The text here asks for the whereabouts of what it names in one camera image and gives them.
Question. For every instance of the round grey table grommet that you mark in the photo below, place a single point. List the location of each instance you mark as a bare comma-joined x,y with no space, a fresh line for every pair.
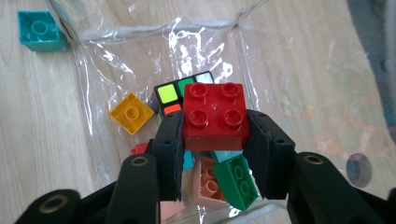
359,170

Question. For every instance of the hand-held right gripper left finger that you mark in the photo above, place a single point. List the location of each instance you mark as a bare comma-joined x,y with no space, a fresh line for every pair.
169,155

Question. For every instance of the red toy brick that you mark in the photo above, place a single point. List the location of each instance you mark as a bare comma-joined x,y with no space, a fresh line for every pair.
140,148
214,130

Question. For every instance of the teal toy brick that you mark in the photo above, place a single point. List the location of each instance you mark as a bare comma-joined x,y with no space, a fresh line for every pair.
40,31

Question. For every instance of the light blue toy brick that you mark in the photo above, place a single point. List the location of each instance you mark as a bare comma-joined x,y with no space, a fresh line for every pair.
227,155

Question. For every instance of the turquoise toy brick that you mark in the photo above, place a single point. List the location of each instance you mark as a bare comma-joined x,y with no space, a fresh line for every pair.
187,160

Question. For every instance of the salmon toy brick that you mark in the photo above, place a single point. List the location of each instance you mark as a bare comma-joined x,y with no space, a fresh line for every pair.
207,186

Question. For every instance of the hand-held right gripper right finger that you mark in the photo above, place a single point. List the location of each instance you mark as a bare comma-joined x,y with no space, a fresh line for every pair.
271,155

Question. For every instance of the orange toy brick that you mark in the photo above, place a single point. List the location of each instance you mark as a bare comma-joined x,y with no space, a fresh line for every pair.
132,113

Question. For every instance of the green toy brick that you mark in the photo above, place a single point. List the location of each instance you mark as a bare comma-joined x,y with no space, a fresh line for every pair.
238,183

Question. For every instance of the multicoloured puzzle cube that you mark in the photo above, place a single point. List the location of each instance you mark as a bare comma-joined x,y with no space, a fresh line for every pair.
168,93

